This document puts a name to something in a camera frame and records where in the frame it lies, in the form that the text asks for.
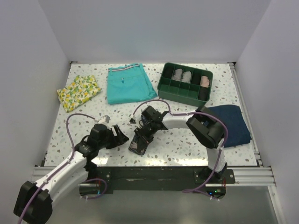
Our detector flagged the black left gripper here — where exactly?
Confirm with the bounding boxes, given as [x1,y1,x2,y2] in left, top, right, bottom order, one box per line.
[97,125,128,149]

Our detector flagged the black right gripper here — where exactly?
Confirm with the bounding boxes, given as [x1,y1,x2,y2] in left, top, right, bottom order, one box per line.
[135,121,157,152]

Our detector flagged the navy white striped underwear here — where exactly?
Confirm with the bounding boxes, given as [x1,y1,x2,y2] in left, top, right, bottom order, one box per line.
[128,115,154,156]

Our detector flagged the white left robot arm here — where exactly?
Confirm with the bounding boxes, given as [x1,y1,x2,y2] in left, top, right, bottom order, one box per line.
[13,123,129,224]

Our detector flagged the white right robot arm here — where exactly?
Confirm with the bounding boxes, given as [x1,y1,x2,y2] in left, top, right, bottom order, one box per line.
[129,106,228,183]

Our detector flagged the teal folded shorts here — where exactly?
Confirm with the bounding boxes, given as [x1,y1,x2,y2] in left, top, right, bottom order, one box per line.
[107,63,157,105]

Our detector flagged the green divided organizer box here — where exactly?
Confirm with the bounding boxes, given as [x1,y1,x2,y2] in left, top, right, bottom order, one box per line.
[157,63,213,107]

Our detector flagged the grey rolled sock left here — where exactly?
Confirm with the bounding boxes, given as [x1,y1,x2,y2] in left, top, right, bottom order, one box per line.
[171,69,183,82]

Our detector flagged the lemon print folded cloth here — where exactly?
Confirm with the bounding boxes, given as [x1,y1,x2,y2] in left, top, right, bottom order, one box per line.
[57,75,101,112]

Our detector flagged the white grey rolled sock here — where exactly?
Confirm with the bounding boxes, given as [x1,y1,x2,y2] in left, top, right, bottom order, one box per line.
[181,71,192,83]

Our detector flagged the black rolled garment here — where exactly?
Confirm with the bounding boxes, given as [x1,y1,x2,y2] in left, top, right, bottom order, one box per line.
[191,69,202,85]

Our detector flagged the pink rolled garment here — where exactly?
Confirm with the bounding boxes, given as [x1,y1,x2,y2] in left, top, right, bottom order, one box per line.
[200,76,210,88]

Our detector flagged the dark blue folded garment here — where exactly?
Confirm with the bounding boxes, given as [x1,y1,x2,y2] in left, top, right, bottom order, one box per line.
[209,105,252,148]

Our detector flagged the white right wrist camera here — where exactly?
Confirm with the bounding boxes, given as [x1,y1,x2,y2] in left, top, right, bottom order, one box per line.
[129,114,137,124]

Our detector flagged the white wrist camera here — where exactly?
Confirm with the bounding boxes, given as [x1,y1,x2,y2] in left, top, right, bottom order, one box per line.
[94,115,110,125]
[129,114,137,124]

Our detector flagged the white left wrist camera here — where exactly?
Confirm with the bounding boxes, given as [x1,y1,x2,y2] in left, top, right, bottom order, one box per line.
[94,115,110,125]

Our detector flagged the aluminium frame rail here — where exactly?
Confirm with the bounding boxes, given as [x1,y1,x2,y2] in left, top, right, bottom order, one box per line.
[32,63,285,224]

